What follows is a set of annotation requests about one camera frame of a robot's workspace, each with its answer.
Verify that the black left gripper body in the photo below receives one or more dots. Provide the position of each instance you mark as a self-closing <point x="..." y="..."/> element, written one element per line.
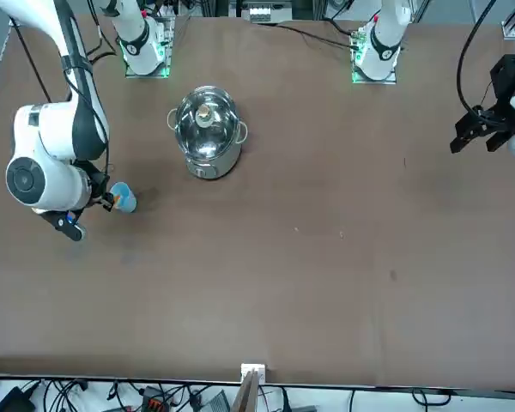
<point x="504" y="81"/>

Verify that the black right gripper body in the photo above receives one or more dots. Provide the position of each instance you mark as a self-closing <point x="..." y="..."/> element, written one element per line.
<point x="92" y="180"/>

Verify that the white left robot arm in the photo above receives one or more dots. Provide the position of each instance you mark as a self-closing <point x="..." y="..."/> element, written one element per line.
<point x="384" y="43"/>

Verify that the blue plastic cup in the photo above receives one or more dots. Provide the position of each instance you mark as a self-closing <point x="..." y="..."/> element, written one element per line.
<point x="128" y="202"/>

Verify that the steel cooking pot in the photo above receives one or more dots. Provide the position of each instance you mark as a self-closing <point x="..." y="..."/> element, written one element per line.
<point x="214" y="165"/>

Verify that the glass pot lid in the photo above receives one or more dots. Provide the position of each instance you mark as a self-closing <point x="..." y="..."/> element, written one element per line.
<point x="206" y="129"/>

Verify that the black orange connector module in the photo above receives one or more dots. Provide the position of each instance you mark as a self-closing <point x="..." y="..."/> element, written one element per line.
<point x="154" y="399"/>

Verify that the black ribbed power adapter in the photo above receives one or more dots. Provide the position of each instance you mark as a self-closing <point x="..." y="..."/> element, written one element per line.
<point x="219" y="403"/>

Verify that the white power strip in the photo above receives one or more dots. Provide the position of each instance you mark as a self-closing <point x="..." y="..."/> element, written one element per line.
<point x="264" y="10"/>

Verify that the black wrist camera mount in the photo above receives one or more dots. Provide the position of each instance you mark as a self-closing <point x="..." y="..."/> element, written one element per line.
<point x="64" y="225"/>

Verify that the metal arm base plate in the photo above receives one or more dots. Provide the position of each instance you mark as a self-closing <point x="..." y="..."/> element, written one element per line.
<point x="133" y="76"/>
<point x="390" y="80"/>

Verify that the aluminium frame post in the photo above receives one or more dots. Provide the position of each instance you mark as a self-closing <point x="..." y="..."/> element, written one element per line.
<point x="251" y="386"/>

